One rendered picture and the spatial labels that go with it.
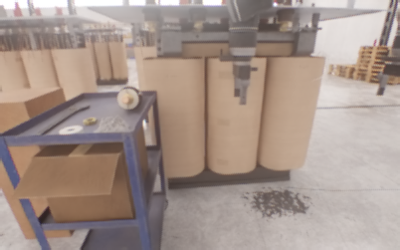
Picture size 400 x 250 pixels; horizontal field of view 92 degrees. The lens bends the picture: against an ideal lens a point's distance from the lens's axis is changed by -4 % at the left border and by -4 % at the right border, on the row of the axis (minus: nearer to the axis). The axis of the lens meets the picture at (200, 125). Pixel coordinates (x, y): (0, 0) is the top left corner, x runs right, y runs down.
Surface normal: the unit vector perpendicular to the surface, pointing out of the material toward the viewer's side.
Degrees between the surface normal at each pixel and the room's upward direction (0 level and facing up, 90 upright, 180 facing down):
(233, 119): 90
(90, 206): 90
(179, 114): 90
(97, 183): 26
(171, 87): 90
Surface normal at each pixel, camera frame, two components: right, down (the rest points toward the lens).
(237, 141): 0.09, 0.36
